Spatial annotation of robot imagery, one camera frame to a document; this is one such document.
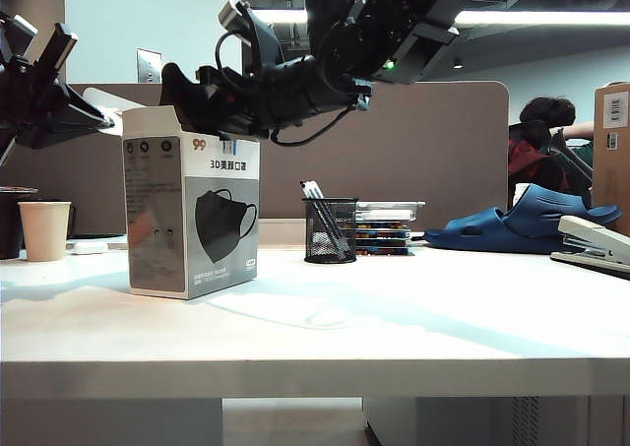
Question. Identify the black cylindrical container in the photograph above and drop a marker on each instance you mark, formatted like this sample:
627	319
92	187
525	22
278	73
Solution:
10	224

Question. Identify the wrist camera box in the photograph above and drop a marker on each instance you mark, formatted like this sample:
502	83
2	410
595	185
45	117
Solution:
23	30
256	27

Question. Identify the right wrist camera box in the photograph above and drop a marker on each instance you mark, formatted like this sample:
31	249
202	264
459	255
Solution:
256	27

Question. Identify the brown cardboard box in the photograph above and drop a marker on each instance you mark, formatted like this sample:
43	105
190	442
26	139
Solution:
612	180

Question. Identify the dark blue rubber slipper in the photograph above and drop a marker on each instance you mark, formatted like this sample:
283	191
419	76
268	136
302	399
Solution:
517	224

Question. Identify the black pen clear cap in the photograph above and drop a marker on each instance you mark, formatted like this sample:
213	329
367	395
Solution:
312	188
318	188

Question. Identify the silver wall switch plate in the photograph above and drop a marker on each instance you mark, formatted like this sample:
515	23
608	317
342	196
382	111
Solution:
149	66

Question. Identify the small white carton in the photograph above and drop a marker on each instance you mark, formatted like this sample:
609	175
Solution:
521	192

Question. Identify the brown desk partition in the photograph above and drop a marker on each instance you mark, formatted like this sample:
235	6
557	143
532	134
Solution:
418	146

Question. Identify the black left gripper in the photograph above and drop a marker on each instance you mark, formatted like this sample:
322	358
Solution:
51	62

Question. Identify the black jointed stand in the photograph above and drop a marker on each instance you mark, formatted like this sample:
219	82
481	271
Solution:
571	158

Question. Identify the white grey mask box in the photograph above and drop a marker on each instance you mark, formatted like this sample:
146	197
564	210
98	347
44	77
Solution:
157	229

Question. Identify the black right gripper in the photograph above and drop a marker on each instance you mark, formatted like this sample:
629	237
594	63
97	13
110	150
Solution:
290	96

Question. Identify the white rounded object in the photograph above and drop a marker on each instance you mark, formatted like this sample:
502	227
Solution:
106	99

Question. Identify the pens in holder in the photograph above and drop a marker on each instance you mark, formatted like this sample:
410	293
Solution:
306	188

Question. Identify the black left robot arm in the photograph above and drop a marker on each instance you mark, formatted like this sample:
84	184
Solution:
12	101

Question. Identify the beige paper cup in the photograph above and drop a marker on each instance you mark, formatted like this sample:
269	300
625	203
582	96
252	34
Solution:
44	232

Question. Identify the background person black hair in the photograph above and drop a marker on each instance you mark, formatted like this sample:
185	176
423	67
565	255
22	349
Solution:
546	113

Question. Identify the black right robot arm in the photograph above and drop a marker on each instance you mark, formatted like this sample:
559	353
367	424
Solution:
394	22

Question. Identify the red jacket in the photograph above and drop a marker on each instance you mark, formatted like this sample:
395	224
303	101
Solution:
524	158

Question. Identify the black mesh pen holder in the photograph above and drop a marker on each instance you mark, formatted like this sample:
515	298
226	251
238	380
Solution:
330	234

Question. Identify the beige metal stapler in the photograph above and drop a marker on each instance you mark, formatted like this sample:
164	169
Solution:
595	234

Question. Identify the colourful teal-edged card tray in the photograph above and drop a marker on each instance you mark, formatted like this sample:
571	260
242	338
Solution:
384	226
384	250
384	238

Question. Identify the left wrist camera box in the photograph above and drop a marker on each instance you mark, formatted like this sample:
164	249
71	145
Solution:
23	30

